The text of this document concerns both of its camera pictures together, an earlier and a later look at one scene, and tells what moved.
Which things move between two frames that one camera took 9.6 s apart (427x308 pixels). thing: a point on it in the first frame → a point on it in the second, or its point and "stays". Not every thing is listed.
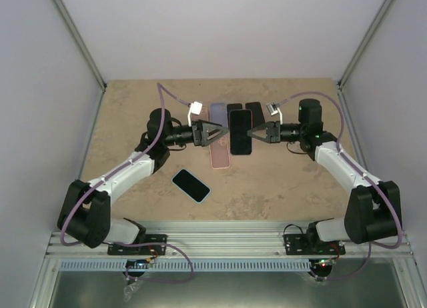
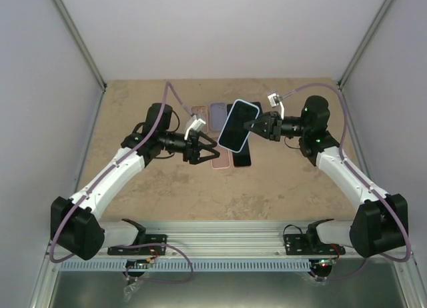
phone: (240, 122) → (242, 159)
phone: (257, 115) stays
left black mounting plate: (114, 249) stays
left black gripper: (200, 127) → (192, 152)
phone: (191, 185) → (238, 126)
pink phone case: (204, 115) stays
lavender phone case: (218, 114) stays
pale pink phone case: (219, 152) stays
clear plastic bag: (129, 290) stays
